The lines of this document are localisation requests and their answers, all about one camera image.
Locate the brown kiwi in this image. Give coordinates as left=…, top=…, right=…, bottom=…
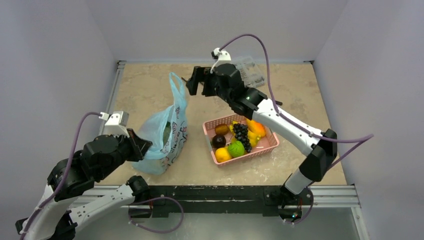
left=214, top=123, right=230, bottom=136

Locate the orange yellow mango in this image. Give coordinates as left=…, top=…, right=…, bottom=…
left=246, top=118, right=266, bottom=138

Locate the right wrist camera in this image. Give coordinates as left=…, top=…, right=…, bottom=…
left=210, top=47, right=232, bottom=74

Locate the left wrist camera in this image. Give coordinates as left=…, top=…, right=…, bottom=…
left=98, top=110, right=130, bottom=137

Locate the light blue plastic bag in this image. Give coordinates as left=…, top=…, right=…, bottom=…
left=132, top=72, right=188, bottom=175

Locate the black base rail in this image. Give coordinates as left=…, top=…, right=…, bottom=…
left=128, top=185, right=314, bottom=221

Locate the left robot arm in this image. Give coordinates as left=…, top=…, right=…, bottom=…
left=15, top=128, right=153, bottom=240

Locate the green avocado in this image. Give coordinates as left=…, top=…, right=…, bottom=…
left=162, top=121, right=172, bottom=146

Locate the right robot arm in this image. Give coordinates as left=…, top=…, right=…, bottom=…
left=186, top=63, right=338, bottom=204

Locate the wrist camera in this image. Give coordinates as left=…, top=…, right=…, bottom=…
left=210, top=47, right=232, bottom=74
left=98, top=110, right=130, bottom=137

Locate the clear plastic screw box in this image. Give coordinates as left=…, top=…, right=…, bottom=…
left=232, top=56, right=266, bottom=88

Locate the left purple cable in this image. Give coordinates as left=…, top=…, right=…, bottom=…
left=19, top=111, right=110, bottom=240

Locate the yellow banana bunch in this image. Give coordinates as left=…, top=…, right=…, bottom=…
left=228, top=121, right=261, bottom=148

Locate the green lime fruit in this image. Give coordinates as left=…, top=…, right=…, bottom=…
left=227, top=140, right=245, bottom=158

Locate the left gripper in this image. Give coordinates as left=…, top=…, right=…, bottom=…
left=98, top=127, right=153, bottom=179

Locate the dark purple passionfruit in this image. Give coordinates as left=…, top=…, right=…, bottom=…
left=211, top=134, right=227, bottom=149

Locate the black grape bunch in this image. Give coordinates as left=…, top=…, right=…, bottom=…
left=232, top=123, right=252, bottom=153

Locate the orange fruit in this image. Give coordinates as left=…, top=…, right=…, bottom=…
left=214, top=147, right=233, bottom=163

